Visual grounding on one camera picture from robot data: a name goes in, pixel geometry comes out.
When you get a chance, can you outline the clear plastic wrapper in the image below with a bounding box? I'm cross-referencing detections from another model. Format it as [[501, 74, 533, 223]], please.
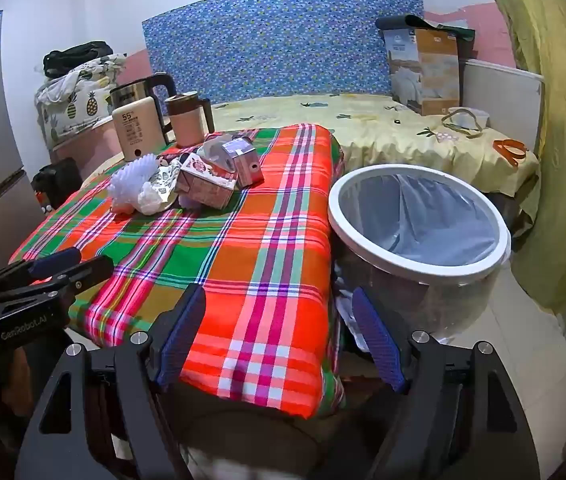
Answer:
[[195, 135, 236, 171]]

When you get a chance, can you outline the plaid tablecloth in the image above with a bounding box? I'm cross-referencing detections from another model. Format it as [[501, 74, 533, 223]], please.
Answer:
[[8, 124, 346, 420]]

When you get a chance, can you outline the grey plastic bin liner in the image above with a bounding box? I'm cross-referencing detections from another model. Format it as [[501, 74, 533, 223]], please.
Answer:
[[393, 174, 496, 266]]

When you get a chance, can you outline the white purple small box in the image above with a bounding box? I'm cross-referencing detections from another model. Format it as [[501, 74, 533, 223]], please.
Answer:
[[223, 136, 265, 188]]

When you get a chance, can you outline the pineapple print cloth bundle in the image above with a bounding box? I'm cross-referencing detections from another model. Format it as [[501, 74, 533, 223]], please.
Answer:
[[34, 52, 129, 148]]

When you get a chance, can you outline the yellow bed sheet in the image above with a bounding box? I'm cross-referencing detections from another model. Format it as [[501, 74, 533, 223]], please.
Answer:
[[210, 92, 541, 226]]

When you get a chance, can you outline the blue floral headboard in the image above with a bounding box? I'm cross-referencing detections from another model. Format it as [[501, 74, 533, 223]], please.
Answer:
[[142, 0, 425, 108]]

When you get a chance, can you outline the orange strap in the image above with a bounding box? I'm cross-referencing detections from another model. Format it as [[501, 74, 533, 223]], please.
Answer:
[[493, 138, 528, 168]]

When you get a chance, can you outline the printed cardboard box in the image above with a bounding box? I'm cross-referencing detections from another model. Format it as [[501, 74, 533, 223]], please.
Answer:
[[382, 27, 461, 117]]

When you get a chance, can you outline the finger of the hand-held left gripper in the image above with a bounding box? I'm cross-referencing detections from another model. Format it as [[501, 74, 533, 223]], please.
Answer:
[[0, 255, 115, 311], [0, 247, 84, 287]]

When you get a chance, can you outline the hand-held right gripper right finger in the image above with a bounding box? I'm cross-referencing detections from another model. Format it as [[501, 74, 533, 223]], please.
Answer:
[[350, 287, 544, 480]]

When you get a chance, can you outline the pink mug with brown lid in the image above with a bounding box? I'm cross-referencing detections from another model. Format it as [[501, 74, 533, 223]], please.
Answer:
[[164, 91, 215, 150]]

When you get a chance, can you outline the white foam fruit net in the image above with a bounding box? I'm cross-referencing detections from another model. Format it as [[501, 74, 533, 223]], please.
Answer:
[[108, 156, 156, 213]]

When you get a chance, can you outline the black floor bag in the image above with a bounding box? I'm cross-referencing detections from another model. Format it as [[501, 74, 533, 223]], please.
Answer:
[[30, 157, 84, 211]]

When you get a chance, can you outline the beige water warmer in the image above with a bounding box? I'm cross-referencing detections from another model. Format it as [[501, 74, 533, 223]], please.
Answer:
[[112, 96, 166, 163]]

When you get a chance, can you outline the pink storage box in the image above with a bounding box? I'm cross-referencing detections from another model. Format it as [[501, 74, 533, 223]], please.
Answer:
[[48, 120, 124, 176]]

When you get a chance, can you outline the yellow green curtain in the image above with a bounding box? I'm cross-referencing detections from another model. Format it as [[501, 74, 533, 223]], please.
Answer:
[[468, 0, 566, 318]]

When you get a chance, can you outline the stainless steel electric kettle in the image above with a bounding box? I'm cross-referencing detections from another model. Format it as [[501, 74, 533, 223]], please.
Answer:
[[109, 73, 176, 146]]

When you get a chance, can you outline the olive strap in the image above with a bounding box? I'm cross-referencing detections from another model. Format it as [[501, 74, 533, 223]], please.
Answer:
[[440, 107, 484, 140]]

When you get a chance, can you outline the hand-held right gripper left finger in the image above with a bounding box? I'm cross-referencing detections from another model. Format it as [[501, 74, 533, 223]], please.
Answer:
[[13, 282, 209, 480]]

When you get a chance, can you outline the printed snack wrapper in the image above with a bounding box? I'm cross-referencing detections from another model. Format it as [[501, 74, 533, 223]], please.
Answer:
[[138, 157, 186, 216]]

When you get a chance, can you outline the black green bag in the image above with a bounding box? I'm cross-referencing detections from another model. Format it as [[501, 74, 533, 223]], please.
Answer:
[[375, 14, 476, 61]]

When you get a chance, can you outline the red white printed carton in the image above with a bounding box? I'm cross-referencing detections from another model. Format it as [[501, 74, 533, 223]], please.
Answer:
[[175, 152, 236, 209]]

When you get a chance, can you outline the white plastic container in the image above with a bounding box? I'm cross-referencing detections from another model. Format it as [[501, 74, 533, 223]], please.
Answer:
[[450, 107, 491, 131]]

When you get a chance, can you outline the white round bin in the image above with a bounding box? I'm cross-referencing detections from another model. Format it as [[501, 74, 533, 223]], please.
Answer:
[[328, 164, 512, 348]]

